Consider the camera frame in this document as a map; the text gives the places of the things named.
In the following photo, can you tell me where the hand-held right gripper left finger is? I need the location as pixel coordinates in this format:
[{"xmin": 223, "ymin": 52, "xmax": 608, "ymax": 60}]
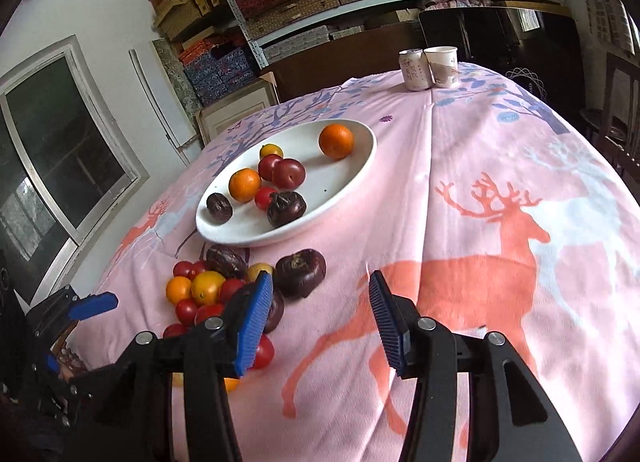
[{"xmin": 70, "ymin": 271, "xmax": 275, "ymax": 462}]

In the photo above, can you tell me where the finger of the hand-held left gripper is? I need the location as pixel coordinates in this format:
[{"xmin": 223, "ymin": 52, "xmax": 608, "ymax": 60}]
[
  {"xmin": 27, "ymin": 287, "xmax": 120, "ymax": 339},
  {"xmin": 30, "ymin": 339, "xmax": 65, "ymax": 379}
]

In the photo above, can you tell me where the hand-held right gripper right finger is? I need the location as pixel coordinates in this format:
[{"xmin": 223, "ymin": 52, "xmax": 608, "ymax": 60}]
[{"xmin": 368, "ymin": 269, "xmax": 583, "ymax": 462}]

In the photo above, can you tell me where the dark purple mangosteen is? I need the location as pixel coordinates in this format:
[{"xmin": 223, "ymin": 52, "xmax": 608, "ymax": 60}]
[
  {"xmin": 266, "ymin": 191, "xmax": 307, "ymax": 229},
  {"xmin": 227, "ymin": 283, "xmax": 285, "ymax": 334},
  {"xmin": 206, "ymin": 193, "xmax": 234, "ymax": 225},
  {"xmin": 274, "ymin": 249, "xmax": 327, "ymax": 299},
  {"xmin": 205, "ymin": 245, "xmax": 249, "ymax": 279}
]

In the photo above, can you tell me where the white oval plate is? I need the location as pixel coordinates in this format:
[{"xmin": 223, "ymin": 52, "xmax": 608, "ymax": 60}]
[{"xmin": 195, "ymin": 119, "xmax": 377, "ymax": 248}]

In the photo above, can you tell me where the yellow orange citrus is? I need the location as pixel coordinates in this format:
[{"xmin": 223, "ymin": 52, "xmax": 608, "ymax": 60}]
[{"xmin": 191, "ymin": 270, "xmax": 226, "ymax": 307}]

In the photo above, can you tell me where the pile of red tomatoes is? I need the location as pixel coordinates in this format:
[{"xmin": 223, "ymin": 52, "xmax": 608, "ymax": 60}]
[{"xmin": 162, "ymin": 260, "xmax": 276, "ymax": 371}]

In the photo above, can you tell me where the pink deer print tablecloth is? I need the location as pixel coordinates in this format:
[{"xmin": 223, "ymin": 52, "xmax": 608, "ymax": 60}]
[{"xmin": 65, "ymin": 62, "xmax": 640, "ymax": 462}]

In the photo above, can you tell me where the red cherry tomato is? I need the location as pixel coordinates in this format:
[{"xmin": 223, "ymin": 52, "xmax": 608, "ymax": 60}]
[{"xmin": 254, "ymin": 186, "xmax": 279, "ymax": 211}]

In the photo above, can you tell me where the red plum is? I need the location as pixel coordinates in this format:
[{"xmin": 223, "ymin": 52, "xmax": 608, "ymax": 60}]
[
  {"xmin": 257, "ymin": 154, "xmax": 283, "ymax": 183},
  {"xmin": 271, "ymin": 158, "xmax": 306, "ymax": 191}
]

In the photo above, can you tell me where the large orange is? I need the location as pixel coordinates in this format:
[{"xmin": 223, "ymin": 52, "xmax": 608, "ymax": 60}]
[{"xmin": 318, "ymin": 124, "xmax": 355, "ymax": 161}]

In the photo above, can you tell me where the white leaning board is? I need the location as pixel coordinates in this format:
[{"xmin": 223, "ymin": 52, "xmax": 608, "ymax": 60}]
[{"xmin": 128, "ymin": 46, "xmax": 202, "ymax": 165}]

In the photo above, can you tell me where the cardboard box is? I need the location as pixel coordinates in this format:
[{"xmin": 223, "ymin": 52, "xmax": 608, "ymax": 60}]
[{"xmin": 194, "ymin": 72, "xmax": 281, "ymax": 149}]

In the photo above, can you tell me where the stack of blue patterned boxes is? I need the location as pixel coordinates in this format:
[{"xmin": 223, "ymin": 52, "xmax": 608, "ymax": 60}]
[{"xmin": 180, "ymin": 39, "xmax": 261, "ymax": 106}]

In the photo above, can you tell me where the white pink drink can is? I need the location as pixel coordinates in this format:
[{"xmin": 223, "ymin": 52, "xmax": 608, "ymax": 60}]
[{"xmin": 398, "ymin": 49, "xmax": 430, "ymax": 91}]

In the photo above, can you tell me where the white paper cup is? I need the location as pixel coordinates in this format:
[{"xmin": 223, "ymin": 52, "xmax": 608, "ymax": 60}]
[{"xmin": 424, "ymin": 46, "xmax": 460, "ymax": 88}]

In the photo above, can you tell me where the brown wooden cabinet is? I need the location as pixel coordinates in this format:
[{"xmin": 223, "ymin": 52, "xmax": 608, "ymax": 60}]
[{"xmin": 260, "ymin": 22, "xmax": 426, "ymax": 103}]

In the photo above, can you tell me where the white metal shelf rack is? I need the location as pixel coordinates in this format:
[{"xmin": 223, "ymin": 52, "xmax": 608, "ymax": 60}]
[{"xmin": 199, "ymin": 0, "xmax": 571, "ymax": 73}]

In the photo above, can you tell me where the dark wooden chair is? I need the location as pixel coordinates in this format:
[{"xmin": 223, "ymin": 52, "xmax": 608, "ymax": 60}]
[{"xmin": 579, "ymin": 52, "xmax": 640, "ymax": 180}]

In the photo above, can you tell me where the pile of wicker baskets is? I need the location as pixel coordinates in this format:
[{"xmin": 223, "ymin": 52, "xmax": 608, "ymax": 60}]
[{"xmin": 147, "ymin": 0, "xmax": 223, "ymax": 42}]

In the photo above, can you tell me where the aluminium frame window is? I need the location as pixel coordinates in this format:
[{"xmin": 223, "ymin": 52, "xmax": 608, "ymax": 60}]
[{"xmin": 0, "ymin": 34, "xmax": 151, "ymax": 303}]

